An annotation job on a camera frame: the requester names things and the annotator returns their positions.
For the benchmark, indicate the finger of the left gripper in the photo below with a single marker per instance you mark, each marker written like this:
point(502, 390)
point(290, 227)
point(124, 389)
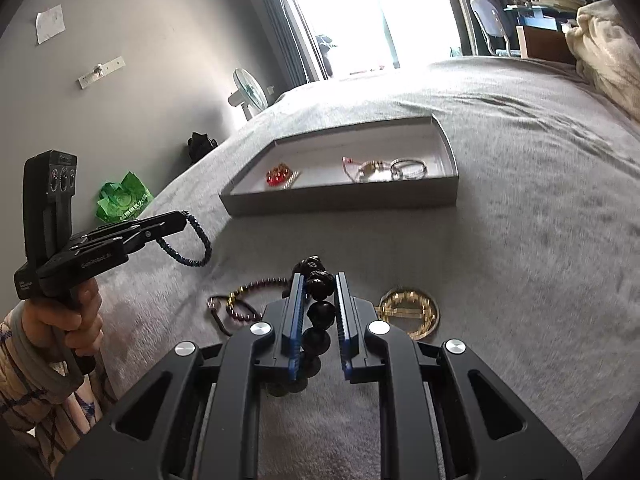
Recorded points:
point(136, 236)
point(113, 230)

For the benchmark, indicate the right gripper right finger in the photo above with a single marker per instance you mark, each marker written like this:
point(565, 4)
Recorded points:
point(444, 413)

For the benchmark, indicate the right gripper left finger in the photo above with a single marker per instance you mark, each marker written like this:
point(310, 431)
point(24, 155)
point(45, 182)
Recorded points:
point(195, 414)

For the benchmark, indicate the gold round hair clip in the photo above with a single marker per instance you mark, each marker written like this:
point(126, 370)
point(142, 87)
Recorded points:
point(405, 303)

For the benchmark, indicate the patterned sleeve forearm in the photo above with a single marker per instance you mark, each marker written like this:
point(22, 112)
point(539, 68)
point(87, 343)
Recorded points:
point(45, 408)

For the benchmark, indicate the left hand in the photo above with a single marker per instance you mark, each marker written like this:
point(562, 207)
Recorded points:
point(82, 326)

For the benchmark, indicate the green plastic bag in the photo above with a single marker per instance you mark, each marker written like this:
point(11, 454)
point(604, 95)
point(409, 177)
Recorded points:
point(124, 200)

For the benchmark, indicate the black object on floor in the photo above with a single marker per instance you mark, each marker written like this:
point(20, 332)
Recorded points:
point(200, 145)

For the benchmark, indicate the white standing fan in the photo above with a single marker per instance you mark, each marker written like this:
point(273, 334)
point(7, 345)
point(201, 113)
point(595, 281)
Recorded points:
point(248, 96)

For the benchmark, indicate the grey bed blanket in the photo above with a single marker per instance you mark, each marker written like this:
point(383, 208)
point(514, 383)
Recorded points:
point(536, 266)

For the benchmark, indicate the teal curtain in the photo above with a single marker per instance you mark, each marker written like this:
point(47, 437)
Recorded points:
point(301, 56)

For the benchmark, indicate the grey cardboard tray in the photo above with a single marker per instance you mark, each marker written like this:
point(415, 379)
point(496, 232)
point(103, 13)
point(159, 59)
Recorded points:
point(346, 169)

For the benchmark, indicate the silver bangle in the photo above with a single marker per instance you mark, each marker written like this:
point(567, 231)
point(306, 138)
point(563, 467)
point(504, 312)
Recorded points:
point(408, 169)

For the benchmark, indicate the light blue chair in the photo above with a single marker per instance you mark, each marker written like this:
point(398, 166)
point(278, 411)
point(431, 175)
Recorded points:
point(494, 25)

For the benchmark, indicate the blue desk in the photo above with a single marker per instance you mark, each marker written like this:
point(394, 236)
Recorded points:
point(541, 26)

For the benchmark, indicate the cream crumpled blanket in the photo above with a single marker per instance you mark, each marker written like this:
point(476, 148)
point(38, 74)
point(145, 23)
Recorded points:
point(607, 55)

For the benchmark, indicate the white wall bracket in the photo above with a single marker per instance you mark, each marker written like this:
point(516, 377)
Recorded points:
point(100, 71)

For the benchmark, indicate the white paper on wall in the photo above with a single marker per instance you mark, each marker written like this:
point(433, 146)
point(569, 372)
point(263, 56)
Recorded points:
point(49, 23)

